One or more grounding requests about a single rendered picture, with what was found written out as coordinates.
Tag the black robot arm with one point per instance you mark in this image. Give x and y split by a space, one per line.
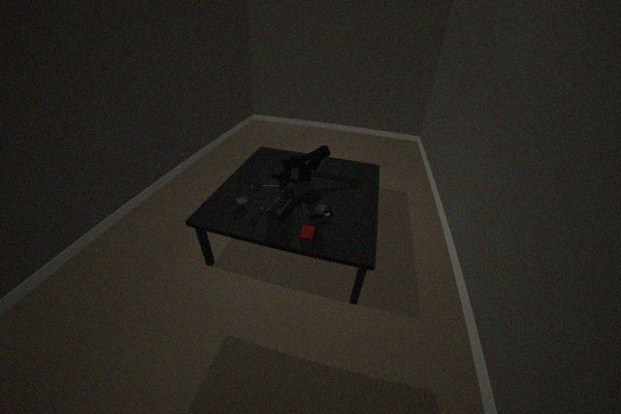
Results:
297 161

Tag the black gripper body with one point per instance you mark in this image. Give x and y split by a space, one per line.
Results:
286 178

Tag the red block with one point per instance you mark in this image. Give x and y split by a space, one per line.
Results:
307 233

